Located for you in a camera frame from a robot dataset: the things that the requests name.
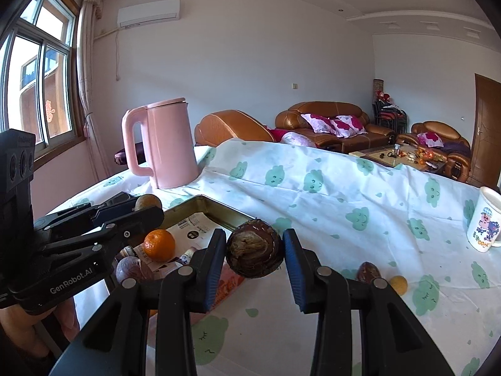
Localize dark purple stool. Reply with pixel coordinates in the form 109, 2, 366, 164
114, 141, 147, 167

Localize person's left hand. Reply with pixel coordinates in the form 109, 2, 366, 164
0, 298, 81, 361

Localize cluttered coffee table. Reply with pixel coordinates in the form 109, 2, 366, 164
348, 144, 447, 175

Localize pink electric kettle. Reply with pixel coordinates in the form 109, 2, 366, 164
122, 98, 200, 190

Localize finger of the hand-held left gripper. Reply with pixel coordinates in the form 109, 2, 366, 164
39, 205, 165, 259
34, 192, 136, 240

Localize pink metal tin box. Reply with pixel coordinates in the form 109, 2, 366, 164
113, 195, 271, 314

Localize stacked dark chairs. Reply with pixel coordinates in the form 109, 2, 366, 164
372, 100, 408, 134

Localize brown longan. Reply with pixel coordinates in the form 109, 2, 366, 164
134, 194, 163, 212

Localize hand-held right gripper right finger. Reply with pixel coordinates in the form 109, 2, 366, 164
282, 228, 457, 376

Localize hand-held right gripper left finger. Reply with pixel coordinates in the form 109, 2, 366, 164
47, 227, 228, 376

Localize dark red date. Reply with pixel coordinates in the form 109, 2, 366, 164
355, 262, 380, 283

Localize white magenta flower pillow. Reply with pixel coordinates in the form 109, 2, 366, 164
331, 115, 368, 138
301, 113, 337, 136
416, 132, 445, 147

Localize dark brown round fruit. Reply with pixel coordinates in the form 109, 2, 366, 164
225, 219, 283, 280

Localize brown leather three-seat sofa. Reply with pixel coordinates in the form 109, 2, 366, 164
275, 102, 396, 151

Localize beige curtain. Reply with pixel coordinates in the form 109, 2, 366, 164
70, 0, 110, 183

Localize purple passion fruit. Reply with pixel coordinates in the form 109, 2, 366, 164
116, 256, 155, 285

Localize brown leather chaise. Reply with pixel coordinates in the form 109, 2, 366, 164
194, 110, 276, 147

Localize printed paper sheet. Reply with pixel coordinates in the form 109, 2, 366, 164
133, 212, 239, 279

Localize brown wooden door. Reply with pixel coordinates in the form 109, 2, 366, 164
470, 73, 501, 189

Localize pale pink pillow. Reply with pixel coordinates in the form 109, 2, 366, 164
280, 132, 318, 147

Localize large orange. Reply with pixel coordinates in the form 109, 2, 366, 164
143, 229, 176, 262

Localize brown leather armchair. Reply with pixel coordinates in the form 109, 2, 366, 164
397, 121, 471, 183

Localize white air conditioner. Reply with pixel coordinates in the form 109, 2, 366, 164
117, 0, 181, 29

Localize white cloud print tablecloth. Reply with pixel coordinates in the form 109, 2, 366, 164
47, 139, 501, 376

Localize window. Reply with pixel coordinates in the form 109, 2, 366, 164
0, 0, 79, 157

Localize purple blanket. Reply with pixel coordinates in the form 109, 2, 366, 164
442, 139, 470, 161

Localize white cartoon mug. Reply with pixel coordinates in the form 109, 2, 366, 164
467, 186, 501, 253

